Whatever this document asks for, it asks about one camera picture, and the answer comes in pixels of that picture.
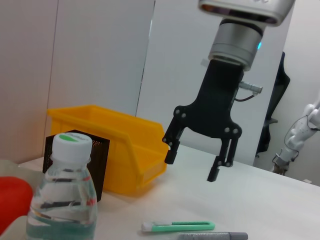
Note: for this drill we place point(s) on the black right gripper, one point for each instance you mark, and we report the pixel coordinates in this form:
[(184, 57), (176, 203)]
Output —
[(215, 107)]

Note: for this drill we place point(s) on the pale green glass fruit plate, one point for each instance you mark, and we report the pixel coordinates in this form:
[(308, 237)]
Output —
[(10, 167)]

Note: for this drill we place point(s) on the grey marker pen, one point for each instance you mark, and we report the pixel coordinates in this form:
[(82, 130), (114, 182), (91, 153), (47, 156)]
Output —
[(212, 236)]

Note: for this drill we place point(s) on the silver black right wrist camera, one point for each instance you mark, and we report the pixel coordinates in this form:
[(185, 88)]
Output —
[(245, 10)]

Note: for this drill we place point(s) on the white humanoid robot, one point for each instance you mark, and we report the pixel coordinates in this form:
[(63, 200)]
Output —
[(297, 132)]

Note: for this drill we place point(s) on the red pear-shaped toy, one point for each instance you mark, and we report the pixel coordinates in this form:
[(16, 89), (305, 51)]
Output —
[(12, 197)]

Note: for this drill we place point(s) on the yellow plastic storage bin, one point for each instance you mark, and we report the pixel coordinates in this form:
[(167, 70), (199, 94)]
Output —
[(140, 140)]

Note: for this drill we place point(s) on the mint green utility knife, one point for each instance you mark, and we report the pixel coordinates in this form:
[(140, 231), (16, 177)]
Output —
[(182, 226)]

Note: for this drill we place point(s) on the clear water bottle green label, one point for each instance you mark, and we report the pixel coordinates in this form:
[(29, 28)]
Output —
[(62, 187)]

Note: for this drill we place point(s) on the black mesh pen holder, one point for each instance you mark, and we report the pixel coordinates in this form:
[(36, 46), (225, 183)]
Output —
[(102, 162)]

